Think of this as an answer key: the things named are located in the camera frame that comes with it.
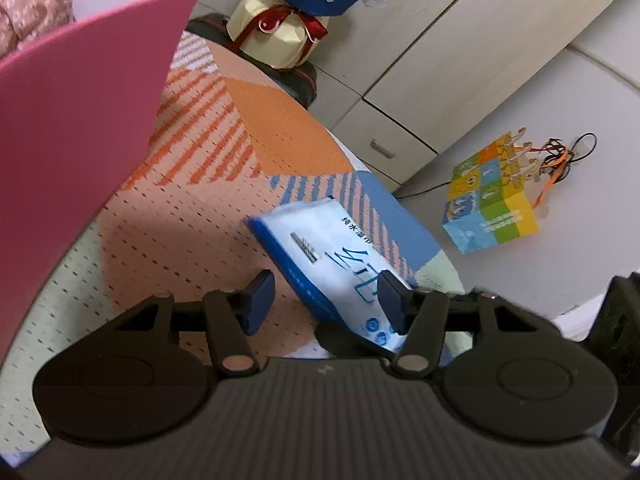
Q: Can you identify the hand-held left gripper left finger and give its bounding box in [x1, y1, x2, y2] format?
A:
[107, 269, 277, 378]

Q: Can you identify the colourful gift bag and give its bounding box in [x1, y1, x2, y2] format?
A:
[441, 130, 542, 255]

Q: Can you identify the blue wet wipes pack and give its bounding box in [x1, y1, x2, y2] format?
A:
[247, 197, 416, 353]

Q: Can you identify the beige wardrobe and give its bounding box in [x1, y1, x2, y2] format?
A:
[190, 0, 640, 186]

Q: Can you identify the pink cardboard box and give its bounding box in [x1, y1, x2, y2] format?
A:
[0, 0, 203, 361]

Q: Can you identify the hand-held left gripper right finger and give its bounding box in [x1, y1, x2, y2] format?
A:
[376, 270, 551, 381]

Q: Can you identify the orange and black cord bundle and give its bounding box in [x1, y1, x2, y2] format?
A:
[530, 132, 598, 196]

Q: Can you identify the yellow flower bouquet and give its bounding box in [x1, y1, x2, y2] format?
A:
[227, 0, 397, 71]

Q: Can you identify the floral fabric pouch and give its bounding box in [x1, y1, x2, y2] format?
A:
[0, 0, 76, 56]

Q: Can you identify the patchwork tablecloth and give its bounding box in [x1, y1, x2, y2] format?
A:
[0, 30, 466, 461]

